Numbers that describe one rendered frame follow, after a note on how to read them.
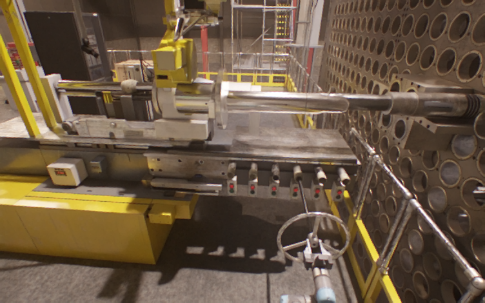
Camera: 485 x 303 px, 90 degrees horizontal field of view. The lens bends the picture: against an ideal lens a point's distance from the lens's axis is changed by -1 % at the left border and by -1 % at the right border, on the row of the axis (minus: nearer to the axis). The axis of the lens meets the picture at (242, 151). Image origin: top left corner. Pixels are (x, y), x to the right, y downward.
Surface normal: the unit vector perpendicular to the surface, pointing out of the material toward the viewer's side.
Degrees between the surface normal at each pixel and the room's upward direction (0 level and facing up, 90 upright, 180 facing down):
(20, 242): 90
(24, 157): 90
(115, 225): 90
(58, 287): 0
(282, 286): 0
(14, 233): 90
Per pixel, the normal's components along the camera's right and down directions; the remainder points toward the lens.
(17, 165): -0.07, 0.47
